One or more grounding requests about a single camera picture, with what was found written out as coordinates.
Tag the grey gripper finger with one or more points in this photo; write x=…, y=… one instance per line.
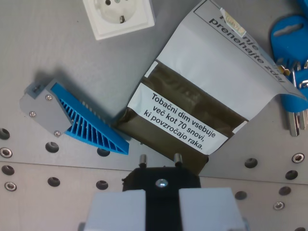
x=207, y=211
x=115, y=211

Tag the black two-pin power plug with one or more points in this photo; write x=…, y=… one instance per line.
x=162, y=178

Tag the hex socket table screw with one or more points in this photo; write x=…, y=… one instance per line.
x=279, y=206
x=298, y=157
x=6, y=152
x=10, y=186

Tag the tobacco pouch with warning text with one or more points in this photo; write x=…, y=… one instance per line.
x=204, y=81

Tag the small blue key fob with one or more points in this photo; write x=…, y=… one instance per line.
x=297, y=101

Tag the brass hex nut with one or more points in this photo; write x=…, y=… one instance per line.
x=285, y=71

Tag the large blue key fob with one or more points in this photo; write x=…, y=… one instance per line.
x=288, y=36

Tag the blue ribbed finger grey mount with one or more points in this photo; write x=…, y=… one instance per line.
x=72, y=115

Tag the white wall socket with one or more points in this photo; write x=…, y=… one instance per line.
x=120, y=16

